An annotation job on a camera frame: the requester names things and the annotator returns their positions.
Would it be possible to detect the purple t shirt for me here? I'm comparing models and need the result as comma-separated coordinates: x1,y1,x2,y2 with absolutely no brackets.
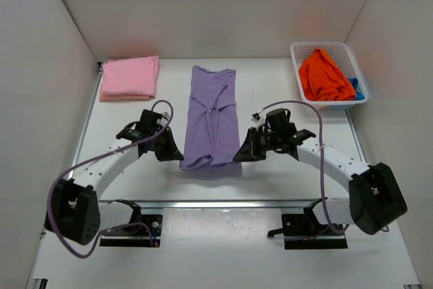
179,65,240,171

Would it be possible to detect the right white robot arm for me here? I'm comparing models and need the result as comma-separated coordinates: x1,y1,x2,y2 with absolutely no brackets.
233,108,408,235

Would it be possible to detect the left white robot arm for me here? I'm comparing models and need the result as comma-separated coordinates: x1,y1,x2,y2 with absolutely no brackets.
44,110,183,245

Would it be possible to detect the folded pink t shirt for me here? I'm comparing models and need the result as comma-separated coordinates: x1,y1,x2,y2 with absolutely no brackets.
99,55,159,102

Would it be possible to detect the orange t shirt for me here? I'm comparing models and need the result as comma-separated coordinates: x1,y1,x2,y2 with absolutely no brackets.
299,49,355,102

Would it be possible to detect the blue t shirt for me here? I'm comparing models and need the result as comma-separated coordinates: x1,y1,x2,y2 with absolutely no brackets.
348,78,365,101

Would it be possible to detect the white plastic basket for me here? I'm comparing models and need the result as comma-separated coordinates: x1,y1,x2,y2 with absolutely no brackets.
290,41,368,110

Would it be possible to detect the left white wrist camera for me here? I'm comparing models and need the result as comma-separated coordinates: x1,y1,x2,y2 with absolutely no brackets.
156,112,171,127

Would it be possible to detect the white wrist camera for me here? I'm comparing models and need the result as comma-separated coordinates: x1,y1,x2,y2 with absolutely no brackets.
156,112,171,127
252,111,266,129

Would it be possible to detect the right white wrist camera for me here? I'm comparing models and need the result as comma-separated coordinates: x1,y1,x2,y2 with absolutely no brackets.
252,111,266,129

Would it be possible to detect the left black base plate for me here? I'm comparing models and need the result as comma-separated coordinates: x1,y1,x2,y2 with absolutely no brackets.
99,213,163,248

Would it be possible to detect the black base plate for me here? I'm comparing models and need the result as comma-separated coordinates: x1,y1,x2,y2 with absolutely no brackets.
267,213,348,250
99,213,163,248

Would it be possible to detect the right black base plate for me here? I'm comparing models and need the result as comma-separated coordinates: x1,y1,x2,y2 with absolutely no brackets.
267,213,348,250

